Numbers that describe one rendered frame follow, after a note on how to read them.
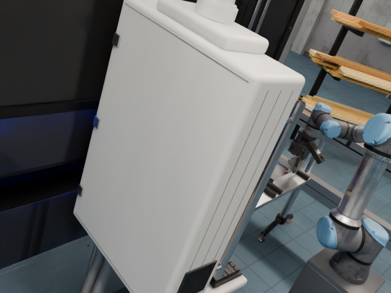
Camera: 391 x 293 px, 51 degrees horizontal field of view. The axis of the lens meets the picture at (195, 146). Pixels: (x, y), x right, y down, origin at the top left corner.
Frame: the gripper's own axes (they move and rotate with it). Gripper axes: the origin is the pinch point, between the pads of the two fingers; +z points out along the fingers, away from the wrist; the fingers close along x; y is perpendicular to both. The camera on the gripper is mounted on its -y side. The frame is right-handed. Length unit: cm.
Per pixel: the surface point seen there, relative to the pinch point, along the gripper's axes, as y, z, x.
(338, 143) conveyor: 9, 4, -82
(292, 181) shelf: -1.9, 3.5, 3.8
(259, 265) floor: 6, 92, -41
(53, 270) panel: 35, 43, 102
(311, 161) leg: 20, 26, -86
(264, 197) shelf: -2.6, 3.5, 31.5
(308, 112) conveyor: 39, -2, -90
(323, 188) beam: 3, 38, -84
